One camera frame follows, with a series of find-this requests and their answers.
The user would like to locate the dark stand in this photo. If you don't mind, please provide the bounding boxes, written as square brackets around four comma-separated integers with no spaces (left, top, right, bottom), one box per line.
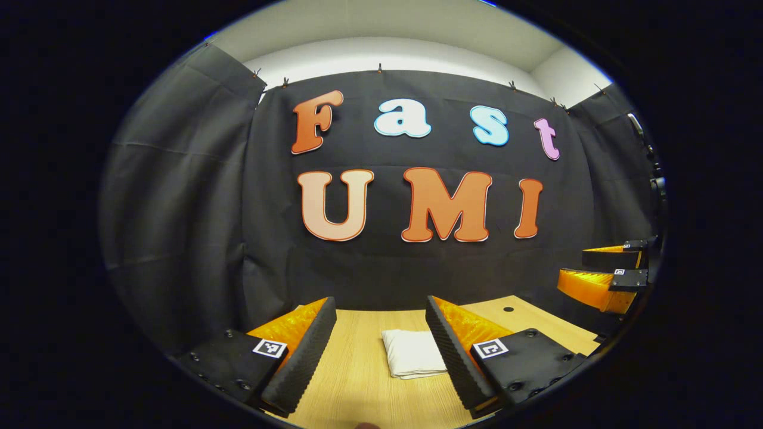
[627,112,666,203]

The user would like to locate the black backdrop cloth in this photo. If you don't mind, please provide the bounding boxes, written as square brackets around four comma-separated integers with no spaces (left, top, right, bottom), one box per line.
[98,42,662,358]

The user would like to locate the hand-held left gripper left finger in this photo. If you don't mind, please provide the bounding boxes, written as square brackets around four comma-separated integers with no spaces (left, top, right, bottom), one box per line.
[176,297,337,418]

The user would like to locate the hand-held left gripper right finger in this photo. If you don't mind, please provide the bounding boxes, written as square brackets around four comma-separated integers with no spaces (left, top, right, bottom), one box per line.
[425,295,588,419]

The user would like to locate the white jeans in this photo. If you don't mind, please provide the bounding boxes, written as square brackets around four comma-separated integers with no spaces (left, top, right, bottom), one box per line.
[381,329,449,380]

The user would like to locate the row of small backdrop clips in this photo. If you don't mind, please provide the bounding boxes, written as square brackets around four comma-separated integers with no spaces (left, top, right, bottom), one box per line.
[250,63,606,114]

